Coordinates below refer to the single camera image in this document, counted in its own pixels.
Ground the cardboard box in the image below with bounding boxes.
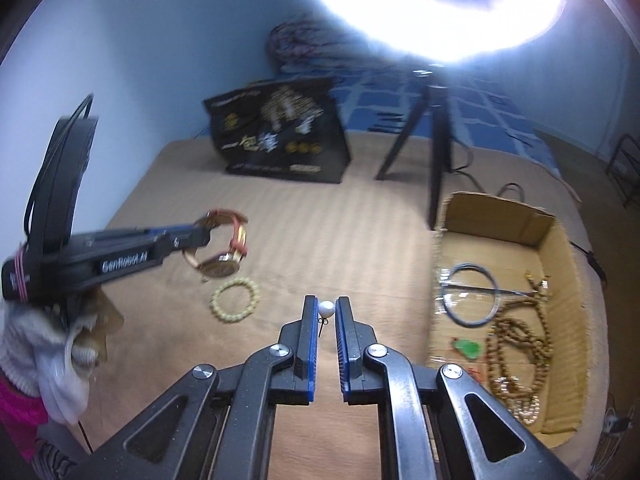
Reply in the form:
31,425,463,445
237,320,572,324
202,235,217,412
425,191,603,448

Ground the cream bead bracelet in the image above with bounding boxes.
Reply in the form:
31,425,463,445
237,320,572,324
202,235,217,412
210,278,262,325

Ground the brown strap wristwatch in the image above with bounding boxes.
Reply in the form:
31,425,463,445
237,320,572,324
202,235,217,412
184,208,249,281

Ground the green pendant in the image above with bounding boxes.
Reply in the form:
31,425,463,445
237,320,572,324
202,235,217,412
450,337,488,381

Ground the person's left forearm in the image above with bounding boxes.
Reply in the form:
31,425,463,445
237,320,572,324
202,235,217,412
0,372,51,461

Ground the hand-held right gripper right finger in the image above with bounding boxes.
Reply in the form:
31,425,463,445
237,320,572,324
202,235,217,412
335,296,583,480

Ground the white pearl necklace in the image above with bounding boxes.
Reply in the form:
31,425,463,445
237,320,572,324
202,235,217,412
492,380,543,426

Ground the person's left hand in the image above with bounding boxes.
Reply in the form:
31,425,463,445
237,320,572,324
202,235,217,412
0,291,125,423

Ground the dark thin bangle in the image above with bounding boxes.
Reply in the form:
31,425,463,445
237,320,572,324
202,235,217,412
442,264,501,328

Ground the long wooden bead necklace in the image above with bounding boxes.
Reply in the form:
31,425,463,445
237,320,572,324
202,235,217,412
485,272,556,401

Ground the rolled patterned blanket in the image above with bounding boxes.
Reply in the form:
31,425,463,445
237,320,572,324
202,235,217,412
267,17,381,73

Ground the black ring light cable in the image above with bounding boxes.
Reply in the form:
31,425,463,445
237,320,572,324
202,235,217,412
492,182,608,286

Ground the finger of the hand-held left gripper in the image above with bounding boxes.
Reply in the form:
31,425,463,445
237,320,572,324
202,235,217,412
145,222,212,242
160,235,215,258

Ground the blue patterned sheet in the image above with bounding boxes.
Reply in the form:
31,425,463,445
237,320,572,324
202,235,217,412
277,62,561,171

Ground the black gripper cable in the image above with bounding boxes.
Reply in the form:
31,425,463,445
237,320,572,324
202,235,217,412
22,94,96,241

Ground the black clothes rack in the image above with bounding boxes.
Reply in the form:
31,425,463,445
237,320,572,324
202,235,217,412
606,132,640,208

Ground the white ring light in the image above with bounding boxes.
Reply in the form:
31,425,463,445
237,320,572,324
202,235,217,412
300,0,568,66

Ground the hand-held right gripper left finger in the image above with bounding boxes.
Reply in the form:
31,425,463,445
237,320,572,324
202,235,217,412
70,296,321,480

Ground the black printed bag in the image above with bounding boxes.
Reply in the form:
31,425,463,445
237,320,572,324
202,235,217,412
202,77,351,184

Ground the black tripod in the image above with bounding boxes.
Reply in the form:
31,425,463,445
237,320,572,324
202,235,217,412
375,67,458,231

